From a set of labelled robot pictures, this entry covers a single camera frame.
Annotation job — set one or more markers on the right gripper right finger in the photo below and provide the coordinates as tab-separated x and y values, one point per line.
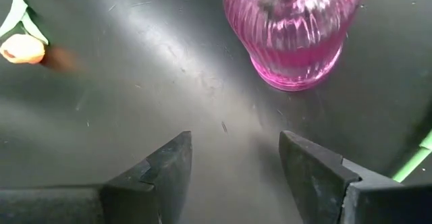
320	183

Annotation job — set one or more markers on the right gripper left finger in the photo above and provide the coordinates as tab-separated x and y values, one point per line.
152	190

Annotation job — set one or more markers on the orange artificial tulip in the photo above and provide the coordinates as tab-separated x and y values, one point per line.
22	48
413	159

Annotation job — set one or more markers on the pink ribbed glass vase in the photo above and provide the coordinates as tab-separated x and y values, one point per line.
293	48

